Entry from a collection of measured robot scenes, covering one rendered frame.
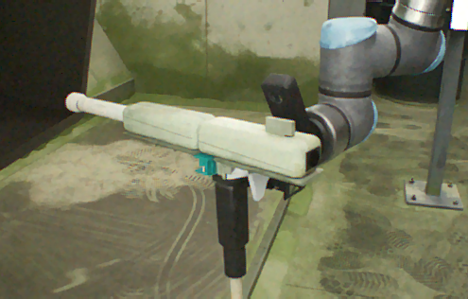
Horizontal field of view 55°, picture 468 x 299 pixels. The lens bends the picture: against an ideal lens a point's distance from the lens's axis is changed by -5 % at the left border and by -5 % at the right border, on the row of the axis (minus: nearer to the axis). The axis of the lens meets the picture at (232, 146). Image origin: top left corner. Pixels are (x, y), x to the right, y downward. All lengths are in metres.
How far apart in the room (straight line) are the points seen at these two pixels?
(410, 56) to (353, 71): 0.12
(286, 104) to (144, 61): 2.20
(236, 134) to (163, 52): 2.23
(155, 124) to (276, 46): 1.94
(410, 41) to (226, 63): 1.86
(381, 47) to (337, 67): 0.08
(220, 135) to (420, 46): 0.43
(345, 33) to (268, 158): 0.31
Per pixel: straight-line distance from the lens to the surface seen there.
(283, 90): 0.63
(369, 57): 0.78
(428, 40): 0.85
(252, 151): 0.52
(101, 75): 2.65
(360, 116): 0.80
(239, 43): 2.58
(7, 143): 0.96
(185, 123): 0.59
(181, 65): 2.72
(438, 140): 1.75
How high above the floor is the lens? 0.77
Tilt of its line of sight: 21 degrees down
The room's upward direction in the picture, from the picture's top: straight up
